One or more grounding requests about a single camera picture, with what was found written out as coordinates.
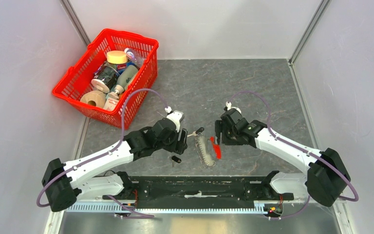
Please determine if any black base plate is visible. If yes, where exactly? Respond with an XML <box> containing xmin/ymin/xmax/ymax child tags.
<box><xmin>114</xmin><ymin>176</ymin><xmax>294</xmax><ymax>209</ymax></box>

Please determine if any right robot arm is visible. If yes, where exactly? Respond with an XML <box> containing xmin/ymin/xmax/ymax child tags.
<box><xmin>214</xmin><ymin>109</ymin><xmax>351</xmax><ymax>207</ymax></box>

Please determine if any tape roll beige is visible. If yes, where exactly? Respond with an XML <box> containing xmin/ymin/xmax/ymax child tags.
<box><xmin>80</xmin><ymin>90</ymin><xmax>106</xmax><ymax>109</ymax></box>

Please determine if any red plastic basket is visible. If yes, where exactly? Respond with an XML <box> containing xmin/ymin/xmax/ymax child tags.
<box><xmin>52</xmin><ymin>28</ymin><xmax>159</xmax><ymax>129</ymax></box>

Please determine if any white red small bottle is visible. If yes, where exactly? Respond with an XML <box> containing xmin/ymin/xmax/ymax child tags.
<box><xmin>103</xmin><ymin>92</ymin><xmax>120</xmax><ymax>111</ymax></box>

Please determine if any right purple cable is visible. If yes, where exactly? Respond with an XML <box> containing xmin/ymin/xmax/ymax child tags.
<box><xmin>228</xmin><ymin>91</ymin><xmax>359</xmax><ymax>220</ymax></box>

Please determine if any slotted aluminium rail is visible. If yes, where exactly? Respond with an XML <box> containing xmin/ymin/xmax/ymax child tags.
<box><xmin>66</xmin><ymin>201</ymin><xmax>271</xmax><ymax>215</ymax></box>

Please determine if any key with black head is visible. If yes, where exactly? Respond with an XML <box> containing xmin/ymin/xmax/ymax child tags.
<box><xmin>187</xmin><ymin>127</ymin><xmax>204</xmax><ymax>137</ymax></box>

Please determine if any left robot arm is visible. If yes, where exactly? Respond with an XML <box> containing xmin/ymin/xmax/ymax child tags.
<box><xmin>37</xmin><ymin>118</ymin><xmax>188</xmax><ymax>212</ymax></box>

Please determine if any dark jar with beige lid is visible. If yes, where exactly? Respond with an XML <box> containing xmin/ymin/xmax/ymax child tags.
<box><xmin>91</xmin><ymin>62</ymin><xmax>119</xmax><ymax>93</ymax></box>

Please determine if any grey green bottle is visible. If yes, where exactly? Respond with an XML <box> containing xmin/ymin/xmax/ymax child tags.
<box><xmin>113</xmin><ymin>65</ymin><xmax>138</xmax><ymax>95</ymax></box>

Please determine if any jar with yellow lid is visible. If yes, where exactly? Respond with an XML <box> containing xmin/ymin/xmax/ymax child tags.
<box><xmin>106</xmin><ymin>50</ymin><xmax>128</xmax><ymax>64</ymax></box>

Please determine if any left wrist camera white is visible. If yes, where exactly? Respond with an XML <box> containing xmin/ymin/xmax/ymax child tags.
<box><xmin>165</xmin><ymin>106</ymin><xmax>184</xmax><ymax>132</ymax></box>

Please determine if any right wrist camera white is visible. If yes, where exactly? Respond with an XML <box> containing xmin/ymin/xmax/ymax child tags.
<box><xmin>224</xmin><ymin>101</ymin><xmax>242</xmax><ymax>114</ymax></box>

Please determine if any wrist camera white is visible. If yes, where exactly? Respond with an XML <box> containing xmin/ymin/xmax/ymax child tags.
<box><xmin>224</xmin><ymin>101</ymin><xmax>242</xmax><ymax>114</ymax></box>
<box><xmin>165</xmin><ymin>106</ymin><xmax>184</xmax><ymax>132</ymax></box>

